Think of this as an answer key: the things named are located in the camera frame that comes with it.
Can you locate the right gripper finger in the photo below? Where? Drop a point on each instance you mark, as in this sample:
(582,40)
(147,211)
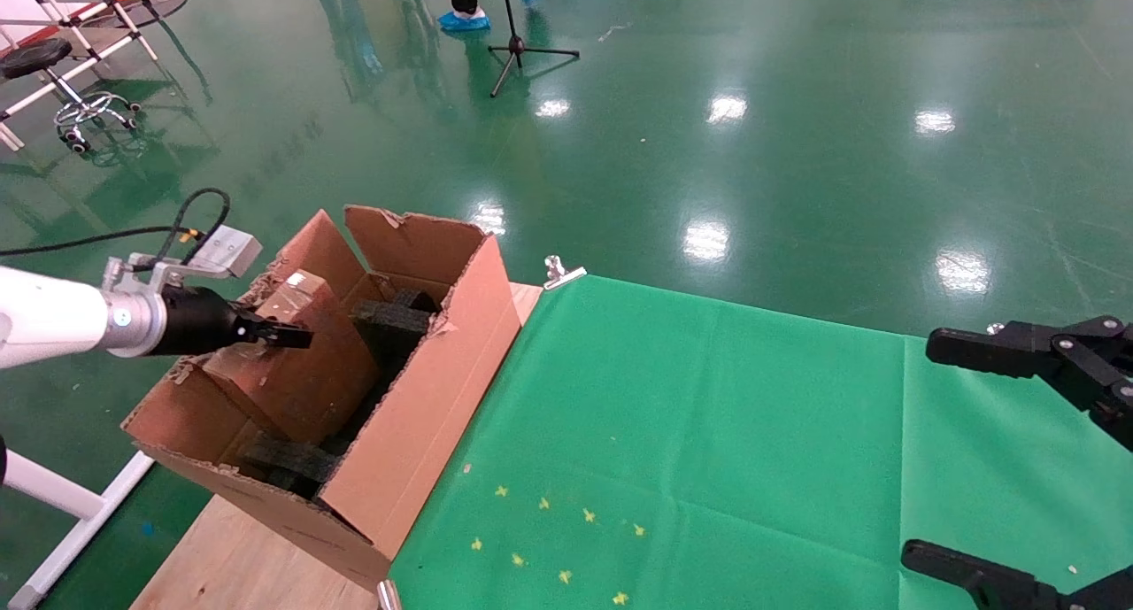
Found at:
(974,351)
(1000,583)

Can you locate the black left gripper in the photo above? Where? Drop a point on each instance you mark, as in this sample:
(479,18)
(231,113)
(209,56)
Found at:
(195,322)

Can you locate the brown taped cardboard box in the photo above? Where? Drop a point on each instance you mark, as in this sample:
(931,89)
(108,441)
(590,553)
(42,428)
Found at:
(301,389)

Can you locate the large open cardboard carton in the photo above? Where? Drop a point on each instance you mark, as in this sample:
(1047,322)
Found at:
(425,415)

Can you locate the green table cloth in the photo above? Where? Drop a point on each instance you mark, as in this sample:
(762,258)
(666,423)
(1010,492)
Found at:
(708,459)

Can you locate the black round stand base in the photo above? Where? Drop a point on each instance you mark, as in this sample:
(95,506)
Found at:
(164,10)

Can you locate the white tube rack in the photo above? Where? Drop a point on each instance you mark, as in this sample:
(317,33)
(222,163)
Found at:
(126,17)

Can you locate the black stool with chrome base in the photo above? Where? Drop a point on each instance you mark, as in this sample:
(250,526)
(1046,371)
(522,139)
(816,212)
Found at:
(35,57)

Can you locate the black tripod stand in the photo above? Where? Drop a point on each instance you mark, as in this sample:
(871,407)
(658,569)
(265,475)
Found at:
(518,48)

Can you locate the white scrap on floor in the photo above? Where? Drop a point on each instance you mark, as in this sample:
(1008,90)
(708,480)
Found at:
(611,33)

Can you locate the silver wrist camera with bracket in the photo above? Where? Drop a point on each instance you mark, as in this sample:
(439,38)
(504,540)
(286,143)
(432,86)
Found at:
(226,251)

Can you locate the white metal tube frame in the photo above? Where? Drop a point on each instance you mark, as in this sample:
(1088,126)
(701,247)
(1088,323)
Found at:
(44,488)

